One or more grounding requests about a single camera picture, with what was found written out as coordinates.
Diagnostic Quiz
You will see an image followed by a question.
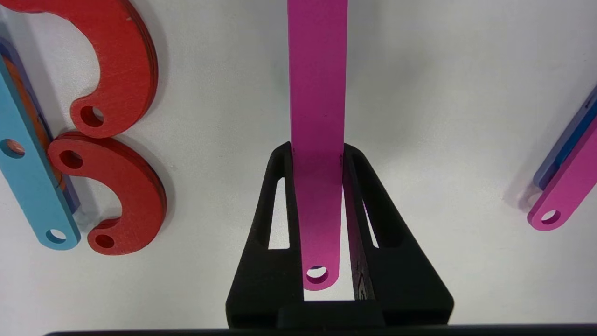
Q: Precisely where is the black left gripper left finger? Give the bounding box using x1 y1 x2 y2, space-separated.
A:
226 141 305 328

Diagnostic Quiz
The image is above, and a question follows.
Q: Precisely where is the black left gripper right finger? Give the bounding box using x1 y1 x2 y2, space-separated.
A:
343 144 454 326

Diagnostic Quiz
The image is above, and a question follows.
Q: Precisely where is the long pink bar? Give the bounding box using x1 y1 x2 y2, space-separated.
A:
287 0 348 291
527 84 597 232

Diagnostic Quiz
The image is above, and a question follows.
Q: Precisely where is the red C-shaped piece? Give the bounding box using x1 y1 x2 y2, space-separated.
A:
0 0 159 139
47 132 167 256

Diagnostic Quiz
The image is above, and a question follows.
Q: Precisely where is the long blue bar orange underside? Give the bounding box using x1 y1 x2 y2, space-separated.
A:
0 37 81 251

